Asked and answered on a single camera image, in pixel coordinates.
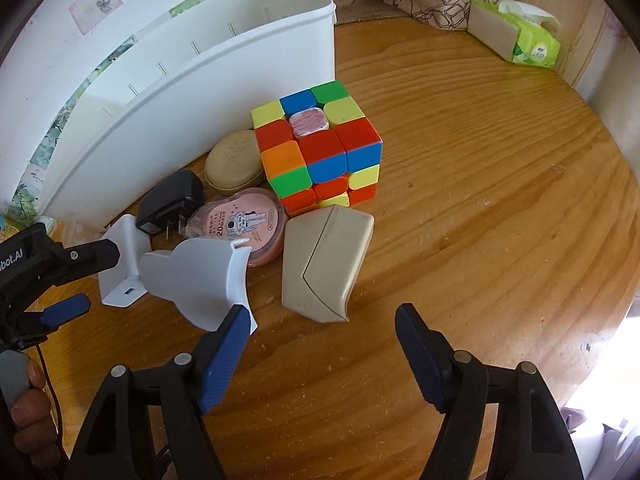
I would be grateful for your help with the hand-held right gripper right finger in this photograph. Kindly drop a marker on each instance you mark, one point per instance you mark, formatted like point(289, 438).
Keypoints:
point(420, 355)

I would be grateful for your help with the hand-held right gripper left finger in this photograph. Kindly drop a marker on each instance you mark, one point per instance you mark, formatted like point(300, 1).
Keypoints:
point(225, 355)

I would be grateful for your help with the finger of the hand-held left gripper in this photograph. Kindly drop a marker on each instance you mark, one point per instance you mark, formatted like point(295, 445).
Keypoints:
point(95, 255)
point(65, 310)

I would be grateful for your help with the white charger cube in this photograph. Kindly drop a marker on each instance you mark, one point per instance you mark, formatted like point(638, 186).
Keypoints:
point(125, 265)

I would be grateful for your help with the white plastic scraper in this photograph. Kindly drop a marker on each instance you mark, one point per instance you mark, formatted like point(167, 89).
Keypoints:
point(200, 280)

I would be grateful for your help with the beige case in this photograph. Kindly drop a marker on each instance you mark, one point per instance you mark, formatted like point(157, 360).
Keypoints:
point(325, 265)

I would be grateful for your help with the pink correction tape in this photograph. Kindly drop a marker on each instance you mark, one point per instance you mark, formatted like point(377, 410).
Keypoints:
point(250, 225)

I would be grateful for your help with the white plastic storage bin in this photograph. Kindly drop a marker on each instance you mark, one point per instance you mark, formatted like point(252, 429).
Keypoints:
point(200, 100)

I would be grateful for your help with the multicoloured puzzle cube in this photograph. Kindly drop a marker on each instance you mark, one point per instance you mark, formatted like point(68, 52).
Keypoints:
point(320, 150)

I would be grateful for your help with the person's left hand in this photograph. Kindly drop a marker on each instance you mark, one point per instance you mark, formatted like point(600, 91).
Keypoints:
point(32, 430)

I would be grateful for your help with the black power adapter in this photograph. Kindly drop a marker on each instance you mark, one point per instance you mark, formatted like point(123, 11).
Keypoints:
point(167, 200)

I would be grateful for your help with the gold round compact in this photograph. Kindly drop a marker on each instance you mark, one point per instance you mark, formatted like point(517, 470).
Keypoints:
point(232, 162)

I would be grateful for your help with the pink sticky note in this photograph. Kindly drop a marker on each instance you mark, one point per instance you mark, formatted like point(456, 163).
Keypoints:
point(95, 5)

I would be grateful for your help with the green tissue pack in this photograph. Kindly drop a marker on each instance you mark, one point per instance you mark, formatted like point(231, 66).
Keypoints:
point(520, 35)

